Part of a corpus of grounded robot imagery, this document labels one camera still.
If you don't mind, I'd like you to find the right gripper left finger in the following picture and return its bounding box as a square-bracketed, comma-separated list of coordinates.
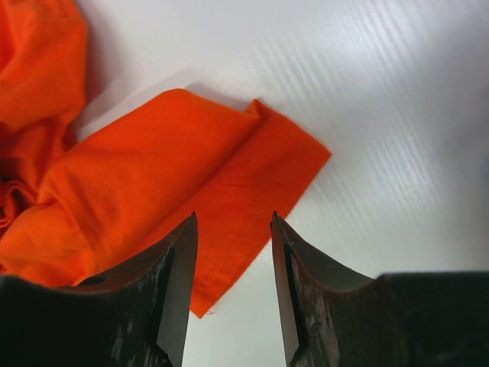
[1, 216, 198, 366]

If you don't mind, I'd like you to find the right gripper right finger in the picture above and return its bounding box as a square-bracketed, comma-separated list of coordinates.
[270, 216, 488, 366]

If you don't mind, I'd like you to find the orange t shirt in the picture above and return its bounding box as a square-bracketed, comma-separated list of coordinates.
[1, 1, 330, 317]

